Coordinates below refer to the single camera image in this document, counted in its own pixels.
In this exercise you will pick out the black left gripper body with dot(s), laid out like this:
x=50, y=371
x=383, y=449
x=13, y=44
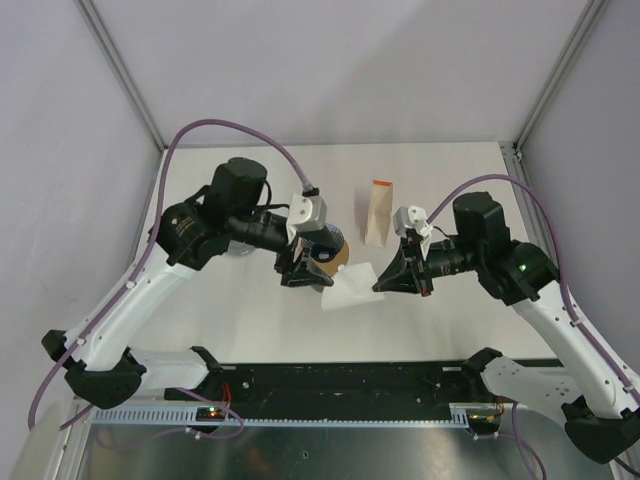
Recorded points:
x=256, y=228

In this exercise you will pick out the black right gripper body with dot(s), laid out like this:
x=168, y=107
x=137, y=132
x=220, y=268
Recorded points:
x=453, y=256

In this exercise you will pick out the clear glass coffee server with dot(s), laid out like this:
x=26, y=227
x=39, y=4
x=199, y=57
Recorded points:
x=239, y=249

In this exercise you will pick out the coffee filter paper pack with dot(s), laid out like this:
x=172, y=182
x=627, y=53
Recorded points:
x=379, y=214

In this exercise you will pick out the blue plastic dripper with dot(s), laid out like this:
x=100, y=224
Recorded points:
x=327, y=251

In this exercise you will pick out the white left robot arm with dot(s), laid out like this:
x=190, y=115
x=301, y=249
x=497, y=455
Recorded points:
x=100, y=365

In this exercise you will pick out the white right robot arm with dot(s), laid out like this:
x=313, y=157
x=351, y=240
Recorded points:
x=595, y=401

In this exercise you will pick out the aluminium right table rail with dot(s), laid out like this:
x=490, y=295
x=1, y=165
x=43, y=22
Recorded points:
x=536, y=216

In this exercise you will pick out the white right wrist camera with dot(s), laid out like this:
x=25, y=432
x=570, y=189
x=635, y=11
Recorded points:
x=414, y=218

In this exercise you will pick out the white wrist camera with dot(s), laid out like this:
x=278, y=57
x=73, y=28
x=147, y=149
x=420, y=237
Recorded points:
x=307, y=216
x=414, y=218

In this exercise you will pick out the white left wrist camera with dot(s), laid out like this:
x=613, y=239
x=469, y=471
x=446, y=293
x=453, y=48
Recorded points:
x=307, y=216

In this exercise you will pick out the grey slotted cable duct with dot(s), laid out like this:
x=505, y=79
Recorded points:
x=193, y=414

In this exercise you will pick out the aluminium corner post left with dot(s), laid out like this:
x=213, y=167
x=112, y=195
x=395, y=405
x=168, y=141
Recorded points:
x=116, y=62

